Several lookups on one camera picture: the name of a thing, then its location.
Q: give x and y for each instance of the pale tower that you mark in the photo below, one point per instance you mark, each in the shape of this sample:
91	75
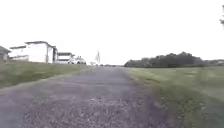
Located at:
97	57

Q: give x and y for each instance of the grey asphalt road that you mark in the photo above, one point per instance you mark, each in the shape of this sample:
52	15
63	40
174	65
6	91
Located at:
100	95

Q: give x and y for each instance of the white car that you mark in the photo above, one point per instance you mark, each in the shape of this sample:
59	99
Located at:
79	61

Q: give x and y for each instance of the low pale building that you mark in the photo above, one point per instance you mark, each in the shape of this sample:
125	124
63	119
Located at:
64	57

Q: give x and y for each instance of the row of dark trees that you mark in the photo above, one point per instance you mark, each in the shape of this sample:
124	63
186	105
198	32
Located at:
166	60

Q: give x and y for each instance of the white building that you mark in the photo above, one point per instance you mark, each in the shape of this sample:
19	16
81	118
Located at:
36	52

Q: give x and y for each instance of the grass verge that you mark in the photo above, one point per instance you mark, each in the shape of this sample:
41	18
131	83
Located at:
186	86
30	71

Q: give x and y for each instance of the small grey building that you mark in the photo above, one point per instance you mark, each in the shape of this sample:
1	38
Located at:
2	53

